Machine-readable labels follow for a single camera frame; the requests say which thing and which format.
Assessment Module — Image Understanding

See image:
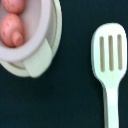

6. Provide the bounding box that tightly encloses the cream slotted spatula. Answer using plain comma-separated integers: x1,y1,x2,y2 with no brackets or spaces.
91,23,127,128

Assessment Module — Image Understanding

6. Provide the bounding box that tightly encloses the cream round plate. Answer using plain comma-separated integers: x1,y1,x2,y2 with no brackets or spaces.
0,0,63,78

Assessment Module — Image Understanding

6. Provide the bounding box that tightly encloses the black table mat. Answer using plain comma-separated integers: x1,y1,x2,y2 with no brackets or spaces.
0,0,128,128

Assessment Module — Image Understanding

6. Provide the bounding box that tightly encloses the pink strawberry toy lower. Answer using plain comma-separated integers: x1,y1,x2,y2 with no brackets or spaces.
0,14,24,47

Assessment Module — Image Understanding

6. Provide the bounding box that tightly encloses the pink strawberry toy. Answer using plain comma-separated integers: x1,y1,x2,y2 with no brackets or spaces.
1,0,26,14
0,14,24,47

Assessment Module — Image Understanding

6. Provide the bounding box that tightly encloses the pink strawberry toy upper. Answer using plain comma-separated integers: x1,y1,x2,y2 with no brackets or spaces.
1,0,26,14

